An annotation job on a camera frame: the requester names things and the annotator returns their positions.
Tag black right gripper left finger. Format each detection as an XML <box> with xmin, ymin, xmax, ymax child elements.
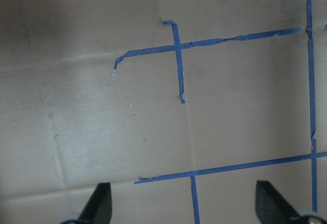
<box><xmin>78</xmin><ymin>183</ymin><xmax>112</xmax><ymax>224</ymax></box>

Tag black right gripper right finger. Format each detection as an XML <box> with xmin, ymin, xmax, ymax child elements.
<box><xmin>255</xmin><ymin>181</ymin><xmax>299</xmax><ymax>223</ymax></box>

